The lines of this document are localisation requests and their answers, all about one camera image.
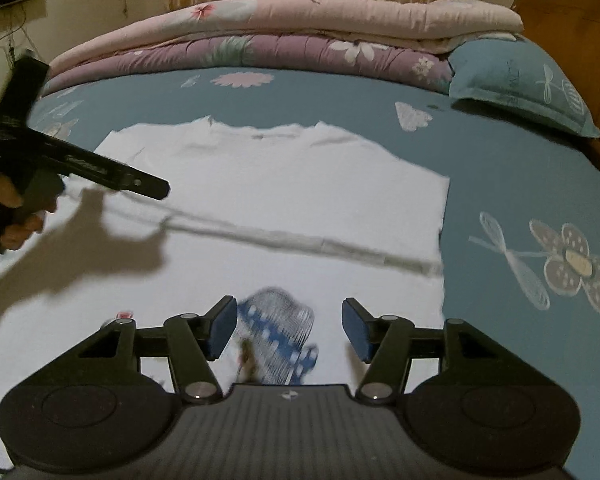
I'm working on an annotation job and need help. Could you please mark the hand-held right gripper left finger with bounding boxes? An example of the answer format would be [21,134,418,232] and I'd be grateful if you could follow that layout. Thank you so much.
[27,295,239,405]

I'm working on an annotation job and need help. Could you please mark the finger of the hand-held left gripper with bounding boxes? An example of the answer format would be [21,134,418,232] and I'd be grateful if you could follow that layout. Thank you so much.
[62,146,172,201]

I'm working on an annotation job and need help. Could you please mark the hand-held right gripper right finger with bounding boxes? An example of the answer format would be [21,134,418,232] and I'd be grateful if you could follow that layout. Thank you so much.
[341,296,553,405]

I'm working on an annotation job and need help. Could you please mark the white printed shirt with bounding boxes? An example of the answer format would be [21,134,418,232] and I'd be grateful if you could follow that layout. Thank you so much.
[0,117,451,466]

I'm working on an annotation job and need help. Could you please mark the person's left hand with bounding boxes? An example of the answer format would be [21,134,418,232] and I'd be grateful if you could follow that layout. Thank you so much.
[0,160,62,252]

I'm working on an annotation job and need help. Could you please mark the purple floral quilt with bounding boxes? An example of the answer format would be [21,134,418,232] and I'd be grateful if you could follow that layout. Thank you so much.
[40,32,455,100]

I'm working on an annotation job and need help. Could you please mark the teal printed bed sheet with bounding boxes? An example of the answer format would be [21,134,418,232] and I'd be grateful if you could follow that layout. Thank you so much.
[24,62,600,416]

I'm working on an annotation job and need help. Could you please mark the pink floral quilt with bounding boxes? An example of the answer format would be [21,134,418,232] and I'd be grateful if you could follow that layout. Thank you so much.
[47,0,525,80]

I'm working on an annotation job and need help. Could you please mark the teal printed pillow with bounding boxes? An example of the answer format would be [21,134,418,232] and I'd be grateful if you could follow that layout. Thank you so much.
[446,37,600,140]

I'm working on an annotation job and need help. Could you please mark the wooden headboard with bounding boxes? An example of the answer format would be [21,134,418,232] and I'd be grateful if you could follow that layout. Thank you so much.
[510,0,600,187]

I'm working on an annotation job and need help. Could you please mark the black wall cables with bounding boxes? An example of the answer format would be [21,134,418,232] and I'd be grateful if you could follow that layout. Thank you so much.
[0,2,51,63]

